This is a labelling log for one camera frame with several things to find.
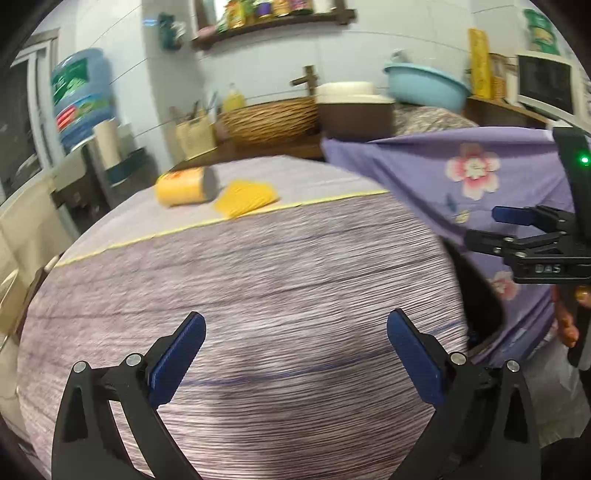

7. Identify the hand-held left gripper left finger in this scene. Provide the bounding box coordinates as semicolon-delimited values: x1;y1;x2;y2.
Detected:
52;311;207;480

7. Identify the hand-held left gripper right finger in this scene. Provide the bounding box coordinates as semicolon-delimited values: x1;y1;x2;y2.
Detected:
387;309;539;480

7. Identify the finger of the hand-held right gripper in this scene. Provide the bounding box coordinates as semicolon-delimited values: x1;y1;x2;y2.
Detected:
464;228;557;260
492;204;578;232

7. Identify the person's right hand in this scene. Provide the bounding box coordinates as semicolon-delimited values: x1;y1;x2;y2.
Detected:
551;285;591;348

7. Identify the purple floral cloth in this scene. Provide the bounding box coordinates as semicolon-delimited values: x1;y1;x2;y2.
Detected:
321;127;583;371

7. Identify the white microwave oven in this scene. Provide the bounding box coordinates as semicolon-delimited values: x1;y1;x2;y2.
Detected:
515;50;586;119

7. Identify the purple striped tablecloth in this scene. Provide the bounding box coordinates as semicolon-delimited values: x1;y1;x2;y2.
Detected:
18;154;467;480

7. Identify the grey patterned cloth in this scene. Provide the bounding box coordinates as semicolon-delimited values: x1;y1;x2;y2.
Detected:
392;104;478;138

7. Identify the small wicker container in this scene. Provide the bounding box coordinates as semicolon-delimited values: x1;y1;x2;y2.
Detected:
489;52;516;101

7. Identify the tall yellow package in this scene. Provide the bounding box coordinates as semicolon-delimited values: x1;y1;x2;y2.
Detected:
467;28;493;99

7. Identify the light blue plastic basin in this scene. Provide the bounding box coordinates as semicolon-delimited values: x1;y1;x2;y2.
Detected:
383;62;472;112

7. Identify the green snack package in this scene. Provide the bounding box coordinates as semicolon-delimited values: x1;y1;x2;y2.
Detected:
523;9;563;57

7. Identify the yellow paper cup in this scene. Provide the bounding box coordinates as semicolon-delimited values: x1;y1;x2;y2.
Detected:
155;166;221;209

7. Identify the yellow cloth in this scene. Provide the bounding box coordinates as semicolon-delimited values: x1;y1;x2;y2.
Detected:
212;180;280;220

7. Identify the brown pot with white lid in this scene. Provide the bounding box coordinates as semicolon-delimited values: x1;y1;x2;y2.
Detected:
315;82;394;138

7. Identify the beige chair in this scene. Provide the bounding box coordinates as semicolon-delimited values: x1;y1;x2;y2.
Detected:
0;174;62;343

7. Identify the white water dispenser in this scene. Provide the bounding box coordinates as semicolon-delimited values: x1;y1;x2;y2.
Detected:
50;143;161;232

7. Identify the dark teal round container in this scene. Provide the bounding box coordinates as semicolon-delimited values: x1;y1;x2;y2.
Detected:
106;147;158;186

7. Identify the wooden counter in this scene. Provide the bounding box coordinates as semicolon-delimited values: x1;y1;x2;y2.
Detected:
173;134;325;172

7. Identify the beige perforated utensil holder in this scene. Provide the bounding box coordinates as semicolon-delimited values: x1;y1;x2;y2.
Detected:
175;115;219;161

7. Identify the cream paper roll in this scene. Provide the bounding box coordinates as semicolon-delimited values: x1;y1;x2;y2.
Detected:
92;117;124;168

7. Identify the metal faucet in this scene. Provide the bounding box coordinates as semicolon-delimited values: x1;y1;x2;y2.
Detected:
290;65;320;100

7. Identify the wicker basket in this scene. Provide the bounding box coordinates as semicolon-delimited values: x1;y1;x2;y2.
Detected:
219;96;320;145

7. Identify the yellow soap pump bottle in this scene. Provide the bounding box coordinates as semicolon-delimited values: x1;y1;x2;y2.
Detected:
222;83;246;114

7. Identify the window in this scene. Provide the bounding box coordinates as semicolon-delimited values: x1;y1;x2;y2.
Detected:
0;28;62;206

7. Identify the blue water jug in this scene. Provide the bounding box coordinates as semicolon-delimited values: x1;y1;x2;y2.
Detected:
50;47;116;155

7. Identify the row of colourful jars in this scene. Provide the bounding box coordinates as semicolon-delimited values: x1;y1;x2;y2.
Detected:
225;0;315;28

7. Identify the wooden wall shelf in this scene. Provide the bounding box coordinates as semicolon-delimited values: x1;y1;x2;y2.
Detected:
191;8;357;50

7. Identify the dark green wall hanger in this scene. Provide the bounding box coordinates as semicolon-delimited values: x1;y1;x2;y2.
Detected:
158;12;188;50

